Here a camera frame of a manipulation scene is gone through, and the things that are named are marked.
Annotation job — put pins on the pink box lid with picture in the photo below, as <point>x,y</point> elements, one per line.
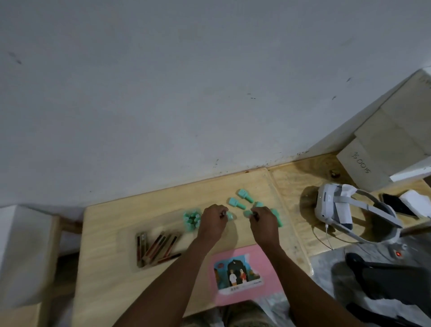
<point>222,298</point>

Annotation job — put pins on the person's right forearm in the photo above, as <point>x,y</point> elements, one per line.
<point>309,293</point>

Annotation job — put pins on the clear plastic container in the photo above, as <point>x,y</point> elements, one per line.
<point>158,225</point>

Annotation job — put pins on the white foam piece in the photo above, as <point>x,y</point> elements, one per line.
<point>417,202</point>

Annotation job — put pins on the small dark knob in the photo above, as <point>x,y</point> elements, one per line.
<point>334,174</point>

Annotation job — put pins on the person's left forearm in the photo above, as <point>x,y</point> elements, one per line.
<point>168,286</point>

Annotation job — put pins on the white box with black handwriting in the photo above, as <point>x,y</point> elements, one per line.
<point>23,252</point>

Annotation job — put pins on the person's left hand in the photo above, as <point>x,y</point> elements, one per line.
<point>210,225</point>

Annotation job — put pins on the device with red light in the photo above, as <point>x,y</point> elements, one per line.
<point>398,253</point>

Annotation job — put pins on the black phone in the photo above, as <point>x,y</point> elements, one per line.
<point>394,202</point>

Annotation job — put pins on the large plain white box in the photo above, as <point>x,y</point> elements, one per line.
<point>397,124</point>

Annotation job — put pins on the patterned shorts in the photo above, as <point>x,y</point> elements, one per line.
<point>242,316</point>

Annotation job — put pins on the person's right hand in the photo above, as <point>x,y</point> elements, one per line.
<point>266,229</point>

